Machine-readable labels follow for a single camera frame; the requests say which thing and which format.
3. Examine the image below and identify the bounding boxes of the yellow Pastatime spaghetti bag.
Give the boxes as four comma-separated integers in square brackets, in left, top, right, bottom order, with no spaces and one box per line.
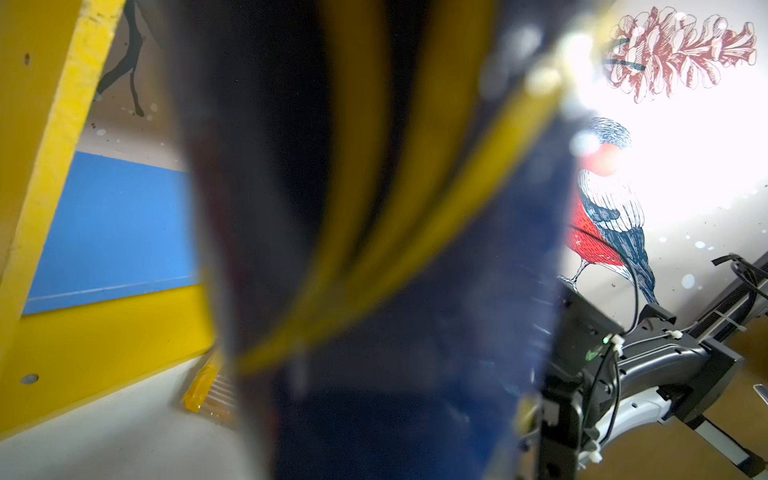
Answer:
[181,350,238,424]

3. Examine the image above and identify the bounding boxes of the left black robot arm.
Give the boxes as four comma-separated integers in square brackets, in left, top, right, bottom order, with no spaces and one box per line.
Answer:
[534,254,767,479]

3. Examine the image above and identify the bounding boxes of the dark blue spaghetti bag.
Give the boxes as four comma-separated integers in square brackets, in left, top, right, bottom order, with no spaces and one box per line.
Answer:
[158,1,611,479]

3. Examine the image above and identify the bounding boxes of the yellow shelf pink blue boards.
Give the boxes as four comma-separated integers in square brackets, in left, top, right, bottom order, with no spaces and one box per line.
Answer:
[1,1,213,438]

